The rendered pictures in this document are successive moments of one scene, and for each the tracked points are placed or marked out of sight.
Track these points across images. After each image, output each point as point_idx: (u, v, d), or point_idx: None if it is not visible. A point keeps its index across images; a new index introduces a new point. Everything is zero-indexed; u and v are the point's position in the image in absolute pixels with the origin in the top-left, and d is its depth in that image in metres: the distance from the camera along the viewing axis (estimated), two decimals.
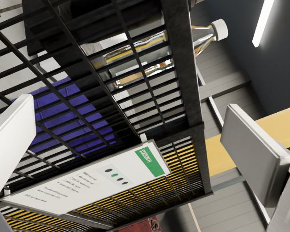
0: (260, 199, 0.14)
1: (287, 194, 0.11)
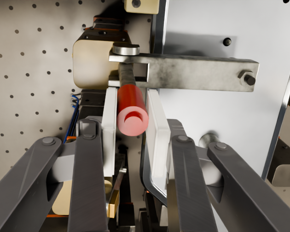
0: (151, 170, 0.16)
1: (178, 169, 0.12)
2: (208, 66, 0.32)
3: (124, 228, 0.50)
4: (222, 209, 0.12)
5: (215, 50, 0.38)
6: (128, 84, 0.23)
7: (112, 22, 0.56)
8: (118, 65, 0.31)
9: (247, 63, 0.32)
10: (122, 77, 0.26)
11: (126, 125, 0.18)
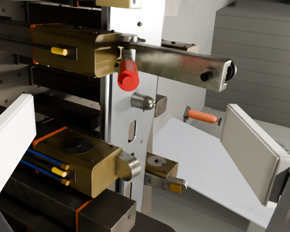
0: (260, 199, 0.14)
1: (287, 194, 0.11)
2: (177, 58, 0.35)
3: None
4: None
5: (135, 31, 0.53)
6: (127, 59, 0.32)
7: None
8: (121, 49, 0.41)
9: (211, 60, 0.32)
10: (123, 56, 0.35)
11: (124, 83, 0.27)
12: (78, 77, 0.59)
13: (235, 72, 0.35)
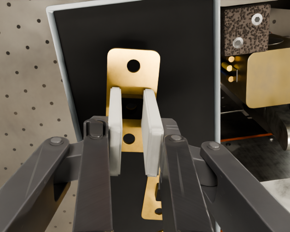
0: (145, 169, 0.16)
1: (172, 169, 0.12)
2: None
3: None
4: (215, 209, 0.12)
5: None
6: None
7: None
8: None
9: None
10: None
11: None
12: None
13: None
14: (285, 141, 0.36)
